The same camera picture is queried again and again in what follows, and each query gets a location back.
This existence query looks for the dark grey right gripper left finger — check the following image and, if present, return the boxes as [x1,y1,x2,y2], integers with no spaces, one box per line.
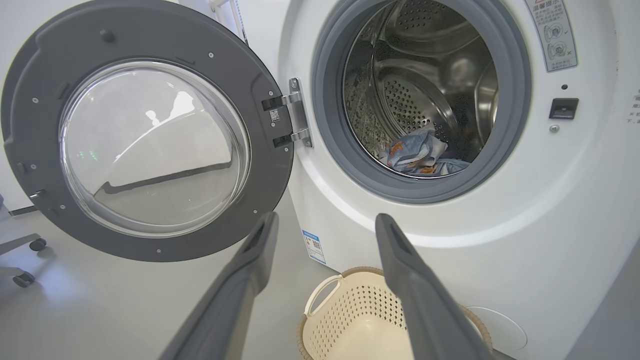
[159,211,280,360]

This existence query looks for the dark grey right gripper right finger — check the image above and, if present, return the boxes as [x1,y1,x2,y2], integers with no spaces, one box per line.
[375,213,496,360]

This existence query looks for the white and light blue garment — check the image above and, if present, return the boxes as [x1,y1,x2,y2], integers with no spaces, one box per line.
[435,158,471,177]

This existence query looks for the blue garment with orange print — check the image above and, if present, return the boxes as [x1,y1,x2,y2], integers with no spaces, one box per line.
[378,131,448,177]

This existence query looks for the round black glass washer door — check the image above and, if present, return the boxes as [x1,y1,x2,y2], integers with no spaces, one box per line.
[0,0,295,263]

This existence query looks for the white front-load washing machine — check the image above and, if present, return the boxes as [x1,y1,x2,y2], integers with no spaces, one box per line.
[277,0,640,360]

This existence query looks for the silver metal door hinge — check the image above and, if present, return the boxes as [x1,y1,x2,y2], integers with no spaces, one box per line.
[261,77,314,149]

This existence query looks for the grey rubber door gasket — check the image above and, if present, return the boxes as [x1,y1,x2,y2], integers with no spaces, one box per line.
[311,0,532,204]

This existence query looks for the stainless steel washing machine drum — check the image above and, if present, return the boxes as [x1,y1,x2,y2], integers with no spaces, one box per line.
[342,0,500,179]

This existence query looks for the round white filter cover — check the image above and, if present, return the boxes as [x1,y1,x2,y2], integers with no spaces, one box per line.
[465,306,528,352]

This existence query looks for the cream perforated laundry basket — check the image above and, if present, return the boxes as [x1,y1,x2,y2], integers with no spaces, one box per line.
[297,266,493,360]

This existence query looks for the blue energy label sticker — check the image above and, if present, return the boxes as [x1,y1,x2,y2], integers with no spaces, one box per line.
[301,229,327,265]

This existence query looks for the grey wheeled chair base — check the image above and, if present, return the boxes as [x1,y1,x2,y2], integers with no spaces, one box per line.
[0,195,48,288]

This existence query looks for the grey warning label sticker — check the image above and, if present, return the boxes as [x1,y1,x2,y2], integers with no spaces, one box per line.
[525,0,579,73]

